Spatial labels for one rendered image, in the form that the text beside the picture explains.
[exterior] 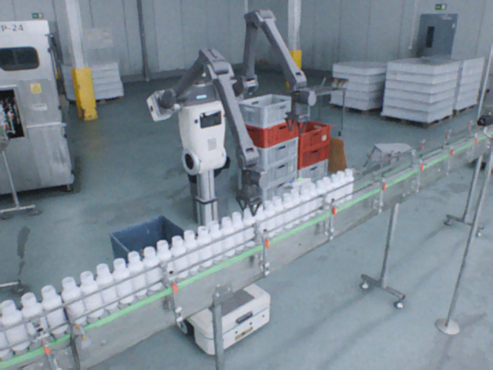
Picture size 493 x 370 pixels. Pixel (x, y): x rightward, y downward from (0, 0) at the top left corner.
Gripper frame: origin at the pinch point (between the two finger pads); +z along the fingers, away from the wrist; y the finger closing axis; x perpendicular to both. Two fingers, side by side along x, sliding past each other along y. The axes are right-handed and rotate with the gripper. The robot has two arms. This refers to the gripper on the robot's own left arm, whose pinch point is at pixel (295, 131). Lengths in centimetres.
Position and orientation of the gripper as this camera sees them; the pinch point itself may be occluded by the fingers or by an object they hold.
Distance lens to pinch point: 200.4
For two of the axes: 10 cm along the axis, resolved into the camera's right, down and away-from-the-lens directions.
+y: -6.4, -3.0, 7.0
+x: -7.7, 2.7, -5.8
